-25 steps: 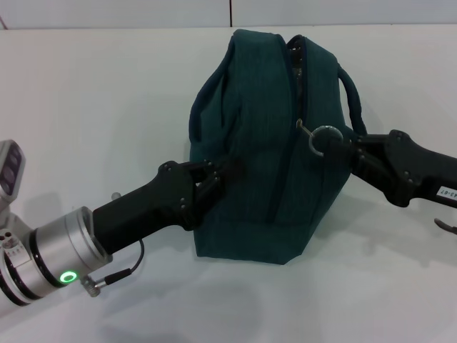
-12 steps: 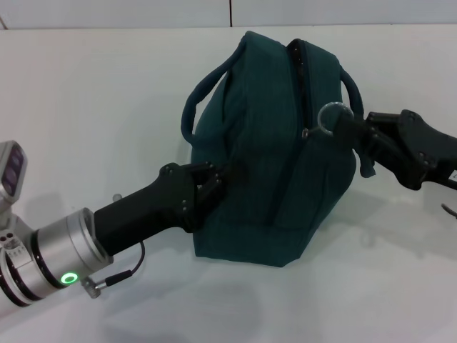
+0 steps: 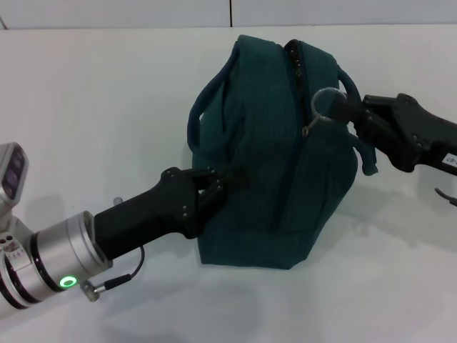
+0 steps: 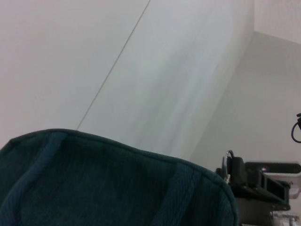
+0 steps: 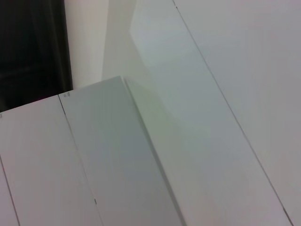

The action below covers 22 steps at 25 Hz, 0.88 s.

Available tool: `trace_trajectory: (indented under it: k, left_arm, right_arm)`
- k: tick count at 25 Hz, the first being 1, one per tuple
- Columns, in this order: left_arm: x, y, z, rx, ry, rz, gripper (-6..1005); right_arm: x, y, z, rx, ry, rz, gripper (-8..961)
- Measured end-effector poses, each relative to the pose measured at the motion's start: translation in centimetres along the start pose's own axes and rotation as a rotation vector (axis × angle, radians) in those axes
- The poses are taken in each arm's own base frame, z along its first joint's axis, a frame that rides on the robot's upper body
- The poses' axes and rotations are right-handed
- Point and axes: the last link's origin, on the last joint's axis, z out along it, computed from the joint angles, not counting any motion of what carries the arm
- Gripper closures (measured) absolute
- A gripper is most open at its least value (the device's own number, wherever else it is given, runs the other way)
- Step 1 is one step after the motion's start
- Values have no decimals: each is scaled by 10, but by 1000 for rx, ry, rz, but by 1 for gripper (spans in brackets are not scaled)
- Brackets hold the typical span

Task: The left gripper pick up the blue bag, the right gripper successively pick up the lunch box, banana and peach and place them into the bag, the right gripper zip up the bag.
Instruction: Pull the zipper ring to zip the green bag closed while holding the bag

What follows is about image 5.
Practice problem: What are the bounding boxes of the black curtain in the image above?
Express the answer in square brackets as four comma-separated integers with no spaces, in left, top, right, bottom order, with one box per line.
[0,0,73,113]

